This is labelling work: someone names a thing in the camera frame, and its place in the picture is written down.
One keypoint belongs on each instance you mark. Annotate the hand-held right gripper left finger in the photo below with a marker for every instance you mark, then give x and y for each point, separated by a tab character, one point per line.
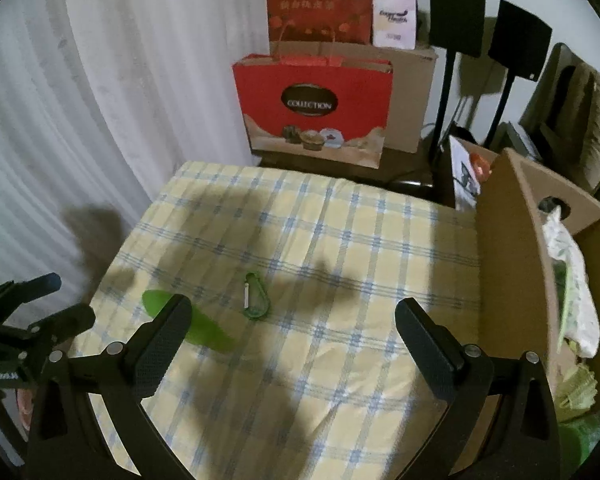
160	355

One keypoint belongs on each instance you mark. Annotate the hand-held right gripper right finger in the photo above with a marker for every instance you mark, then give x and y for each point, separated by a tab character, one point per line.
425	350

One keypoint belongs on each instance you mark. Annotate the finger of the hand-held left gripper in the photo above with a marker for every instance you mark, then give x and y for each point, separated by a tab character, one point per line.
70	322
35	287

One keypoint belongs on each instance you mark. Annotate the green leaf-shaped plastic piece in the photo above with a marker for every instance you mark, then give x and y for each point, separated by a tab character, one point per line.
210	335

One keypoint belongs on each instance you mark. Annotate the green carabiner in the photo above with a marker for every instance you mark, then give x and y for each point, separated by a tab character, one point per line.
248	294

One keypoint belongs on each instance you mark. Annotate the yellow plastic shuttlecock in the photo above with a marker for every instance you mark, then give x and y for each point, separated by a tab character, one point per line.
575	385

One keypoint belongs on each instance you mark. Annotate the person's left hand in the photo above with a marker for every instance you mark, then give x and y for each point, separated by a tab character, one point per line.
24	405

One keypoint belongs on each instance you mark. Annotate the yellow plaid cloth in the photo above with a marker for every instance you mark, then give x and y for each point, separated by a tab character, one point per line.
330	240

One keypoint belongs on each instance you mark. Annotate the white plastic bag green print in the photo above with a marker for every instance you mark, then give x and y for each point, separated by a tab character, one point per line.
575	320

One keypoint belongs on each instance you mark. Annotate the dark wooden side table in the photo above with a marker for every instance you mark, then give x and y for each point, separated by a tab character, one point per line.
405	170

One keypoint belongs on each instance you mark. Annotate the white paper sheet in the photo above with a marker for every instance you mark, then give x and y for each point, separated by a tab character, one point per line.
462	170

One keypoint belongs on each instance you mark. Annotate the green snack can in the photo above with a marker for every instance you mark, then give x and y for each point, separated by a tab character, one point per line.
590	435

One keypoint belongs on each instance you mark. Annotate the small orange item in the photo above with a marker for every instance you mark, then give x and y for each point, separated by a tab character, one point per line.
480	165

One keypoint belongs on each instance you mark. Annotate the small cardboard box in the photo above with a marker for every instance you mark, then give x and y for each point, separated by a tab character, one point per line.
475	146

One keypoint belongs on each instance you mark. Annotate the white curtain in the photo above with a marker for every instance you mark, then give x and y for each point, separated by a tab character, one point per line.
105	85

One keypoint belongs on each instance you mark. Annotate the large brown cardboard box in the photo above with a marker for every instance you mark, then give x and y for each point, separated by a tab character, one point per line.
410	100

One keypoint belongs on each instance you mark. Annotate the red gift bag with oval label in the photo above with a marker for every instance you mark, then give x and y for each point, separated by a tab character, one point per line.
310	80

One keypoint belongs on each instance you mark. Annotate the white small paper bag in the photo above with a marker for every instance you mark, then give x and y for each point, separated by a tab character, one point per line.
395	15

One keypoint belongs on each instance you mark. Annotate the orange-red patterned gift bag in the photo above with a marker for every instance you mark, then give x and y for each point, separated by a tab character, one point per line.
320	0

